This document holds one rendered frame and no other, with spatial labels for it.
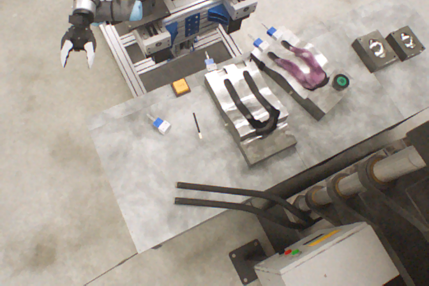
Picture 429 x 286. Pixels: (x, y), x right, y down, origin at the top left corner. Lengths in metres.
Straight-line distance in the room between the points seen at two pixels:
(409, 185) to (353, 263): 0.27
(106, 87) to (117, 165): 1.16
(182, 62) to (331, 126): 1.20
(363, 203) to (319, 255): 0.34
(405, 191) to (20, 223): 2.28
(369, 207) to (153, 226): 0.91
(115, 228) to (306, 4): 2.36
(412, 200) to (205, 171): 0.94
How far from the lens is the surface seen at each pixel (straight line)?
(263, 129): 1.76
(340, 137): 1.94
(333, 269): 1.10
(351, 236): 1.12
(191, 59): 2.64
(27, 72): 3.06
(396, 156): 1.00
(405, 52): 2.26
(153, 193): 1.72
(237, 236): 2.52
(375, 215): 1.37
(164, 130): 1.74
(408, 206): 1.14
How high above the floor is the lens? 2.50
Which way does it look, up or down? 69 degrees down
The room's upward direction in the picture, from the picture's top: 12 degrees clockwise
